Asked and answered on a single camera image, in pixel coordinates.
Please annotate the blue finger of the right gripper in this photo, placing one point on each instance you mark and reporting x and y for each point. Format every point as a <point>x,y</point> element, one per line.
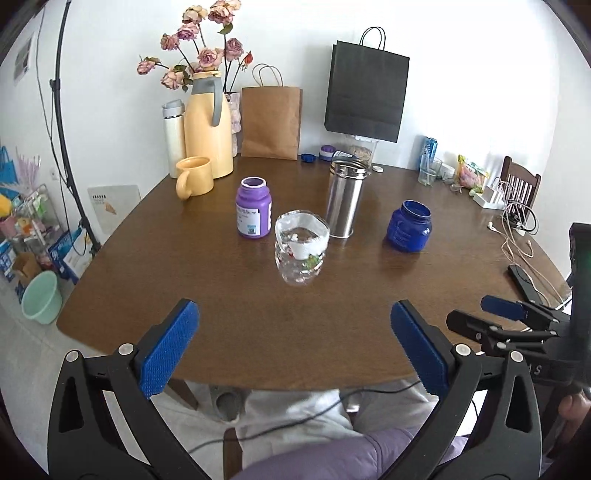
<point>503,308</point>
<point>473,328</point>

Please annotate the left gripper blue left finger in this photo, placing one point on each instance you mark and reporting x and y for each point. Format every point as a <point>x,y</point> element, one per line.
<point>144,372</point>

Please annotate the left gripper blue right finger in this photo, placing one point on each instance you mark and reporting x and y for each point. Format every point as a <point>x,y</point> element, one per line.
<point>444,375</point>

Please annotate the person right hand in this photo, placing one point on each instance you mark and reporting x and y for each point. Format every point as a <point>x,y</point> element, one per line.
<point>572,411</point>

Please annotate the black smartphone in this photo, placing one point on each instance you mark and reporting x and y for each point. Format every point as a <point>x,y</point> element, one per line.
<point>525,285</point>

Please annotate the blue glass jar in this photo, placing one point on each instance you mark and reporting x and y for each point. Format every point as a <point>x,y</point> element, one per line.
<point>410,227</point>

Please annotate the white power strip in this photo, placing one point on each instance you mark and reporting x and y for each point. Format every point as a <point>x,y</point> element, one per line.
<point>493,196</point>

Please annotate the purple jacket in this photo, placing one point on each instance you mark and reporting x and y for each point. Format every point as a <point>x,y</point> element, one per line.
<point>365,457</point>

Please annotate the wooden chair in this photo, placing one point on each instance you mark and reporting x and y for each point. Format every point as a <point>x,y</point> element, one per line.
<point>522,185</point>

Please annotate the green plastic basin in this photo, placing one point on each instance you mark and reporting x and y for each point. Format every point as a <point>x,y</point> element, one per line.
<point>42,300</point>

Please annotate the colourful snack packet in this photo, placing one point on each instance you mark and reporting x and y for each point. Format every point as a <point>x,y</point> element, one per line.
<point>470,176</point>

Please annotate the white cream jar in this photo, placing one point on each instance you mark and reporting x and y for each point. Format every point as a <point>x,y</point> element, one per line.
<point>447,172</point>

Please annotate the drinking glass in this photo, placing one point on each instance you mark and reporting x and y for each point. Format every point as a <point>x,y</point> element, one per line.
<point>428,171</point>

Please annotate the white booklet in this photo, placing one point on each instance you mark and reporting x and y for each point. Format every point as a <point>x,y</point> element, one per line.
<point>112,204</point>

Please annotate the purple pill bottle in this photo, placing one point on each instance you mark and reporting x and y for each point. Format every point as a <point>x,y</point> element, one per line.
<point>253,208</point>

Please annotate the yellow ceramic mug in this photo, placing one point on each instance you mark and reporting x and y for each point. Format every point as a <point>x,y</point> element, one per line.
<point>194,177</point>

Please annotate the blue soda can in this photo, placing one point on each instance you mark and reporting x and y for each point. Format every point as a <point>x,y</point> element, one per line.
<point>429,147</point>

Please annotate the stainless steel tumbler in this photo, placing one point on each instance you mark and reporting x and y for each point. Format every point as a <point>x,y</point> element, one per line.
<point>346,177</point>

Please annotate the clear snack jar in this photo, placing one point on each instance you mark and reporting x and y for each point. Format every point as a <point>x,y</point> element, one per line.
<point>363,149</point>

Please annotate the lying blue white bottle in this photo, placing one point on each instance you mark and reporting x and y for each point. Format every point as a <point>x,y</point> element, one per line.
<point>329,153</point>

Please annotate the yellow thermos jug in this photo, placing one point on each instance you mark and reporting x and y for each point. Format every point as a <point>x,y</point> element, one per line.
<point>207,123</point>

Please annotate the white slim thermos bottle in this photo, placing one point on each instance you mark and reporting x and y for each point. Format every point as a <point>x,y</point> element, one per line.
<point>173,122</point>

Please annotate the black paper bag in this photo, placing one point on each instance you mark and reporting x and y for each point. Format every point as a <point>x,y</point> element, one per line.
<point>367,90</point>

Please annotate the brown paper bag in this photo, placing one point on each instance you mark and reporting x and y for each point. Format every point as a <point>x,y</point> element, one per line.
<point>271,116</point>

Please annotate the pink patterned vase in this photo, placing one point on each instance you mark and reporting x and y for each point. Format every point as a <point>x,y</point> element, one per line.
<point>235,120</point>

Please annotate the pink flower bouquet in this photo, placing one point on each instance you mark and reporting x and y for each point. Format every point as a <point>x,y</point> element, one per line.
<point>204,44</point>

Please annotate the cluttered wire shelf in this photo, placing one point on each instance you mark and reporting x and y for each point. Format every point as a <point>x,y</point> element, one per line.
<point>32,237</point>

